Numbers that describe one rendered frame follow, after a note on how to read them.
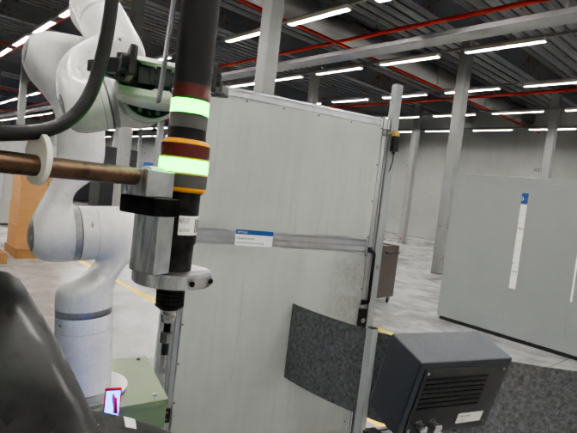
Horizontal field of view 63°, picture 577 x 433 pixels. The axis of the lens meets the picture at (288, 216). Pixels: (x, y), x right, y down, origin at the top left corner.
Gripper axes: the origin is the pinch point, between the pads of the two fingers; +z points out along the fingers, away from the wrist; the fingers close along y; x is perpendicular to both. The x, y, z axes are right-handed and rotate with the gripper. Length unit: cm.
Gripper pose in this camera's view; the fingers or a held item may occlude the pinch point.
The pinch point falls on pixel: (173, 70)
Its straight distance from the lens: 54.6
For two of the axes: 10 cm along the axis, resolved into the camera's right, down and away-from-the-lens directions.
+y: -9.0, -0.8, -4.2
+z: 4.2, 1.0, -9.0
